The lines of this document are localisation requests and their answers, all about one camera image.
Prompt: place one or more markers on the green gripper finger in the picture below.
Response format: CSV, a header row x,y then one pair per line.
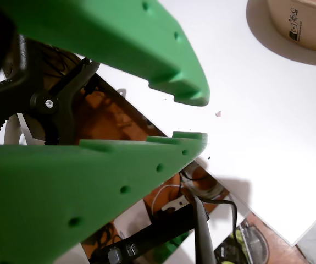
x,y
50,192
113,35

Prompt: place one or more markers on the black spring clamp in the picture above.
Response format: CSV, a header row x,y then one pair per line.
x,y
42,101

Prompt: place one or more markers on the small pink crumb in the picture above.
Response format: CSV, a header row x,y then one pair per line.
x,y
218,113

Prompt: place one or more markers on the brown paper bowl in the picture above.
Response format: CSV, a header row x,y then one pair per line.
x,y
311,27

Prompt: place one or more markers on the black yellow bag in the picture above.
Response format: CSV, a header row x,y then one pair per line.
x,y
245,242

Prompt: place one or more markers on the grey table bracket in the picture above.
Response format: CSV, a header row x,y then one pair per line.
x,y
122,92

